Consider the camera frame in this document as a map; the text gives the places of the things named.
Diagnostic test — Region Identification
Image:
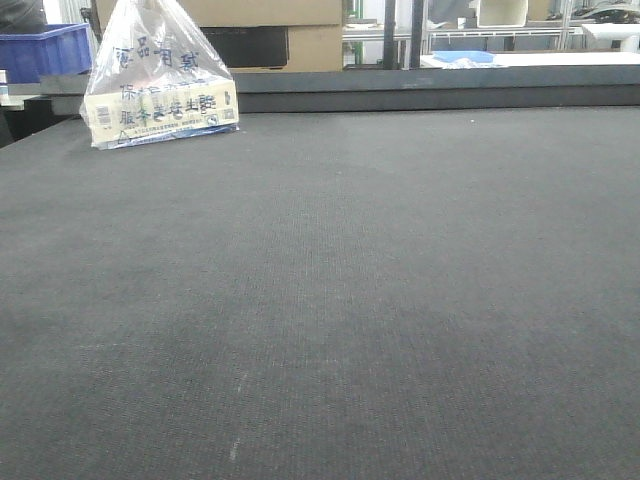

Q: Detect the grey raised table ledge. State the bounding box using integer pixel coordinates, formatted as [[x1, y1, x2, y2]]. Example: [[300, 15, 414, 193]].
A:
[[39, 64, 640, 115]]

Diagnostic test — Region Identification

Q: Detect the clear printed plastic bag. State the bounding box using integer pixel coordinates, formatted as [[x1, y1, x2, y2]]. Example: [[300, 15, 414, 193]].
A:
[[80, 1, 239, 150]]

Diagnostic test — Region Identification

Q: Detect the blue tray on white table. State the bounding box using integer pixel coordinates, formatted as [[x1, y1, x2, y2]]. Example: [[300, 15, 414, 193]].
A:
[[433, 50, 495, 69]]

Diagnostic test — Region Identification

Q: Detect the black vertical pole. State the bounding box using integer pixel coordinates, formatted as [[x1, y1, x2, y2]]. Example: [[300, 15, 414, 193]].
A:
[[382, 0, 397, 70]]

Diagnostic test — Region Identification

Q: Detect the brown cardboard box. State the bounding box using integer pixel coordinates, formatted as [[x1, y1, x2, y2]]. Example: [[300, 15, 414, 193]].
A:
[[94, 0, 344, 73]]

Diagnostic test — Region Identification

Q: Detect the white background table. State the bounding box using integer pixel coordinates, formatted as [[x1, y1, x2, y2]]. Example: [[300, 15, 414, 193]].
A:
[[420, 52, 639, 69]]

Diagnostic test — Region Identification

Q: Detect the blue plastic crate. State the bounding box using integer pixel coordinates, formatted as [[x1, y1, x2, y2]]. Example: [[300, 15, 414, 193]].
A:
[[1, 23, 92, 84]]

